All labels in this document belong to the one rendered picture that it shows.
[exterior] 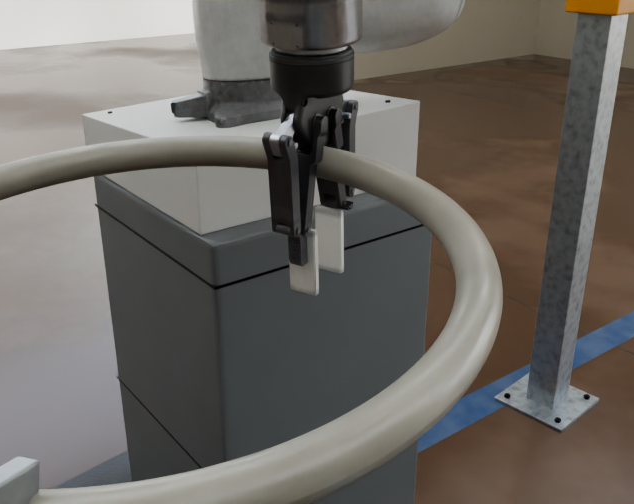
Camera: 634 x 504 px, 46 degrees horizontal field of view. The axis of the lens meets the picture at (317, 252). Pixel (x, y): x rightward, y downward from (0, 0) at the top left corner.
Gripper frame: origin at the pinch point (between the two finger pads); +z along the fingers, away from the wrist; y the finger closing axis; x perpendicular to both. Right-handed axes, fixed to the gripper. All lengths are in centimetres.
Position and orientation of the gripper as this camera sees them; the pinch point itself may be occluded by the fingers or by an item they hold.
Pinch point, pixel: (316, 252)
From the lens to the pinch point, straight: 74.3
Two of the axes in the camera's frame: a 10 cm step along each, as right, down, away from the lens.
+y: -5.1, 4.0, -7.6
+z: 0.2, 8.9, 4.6
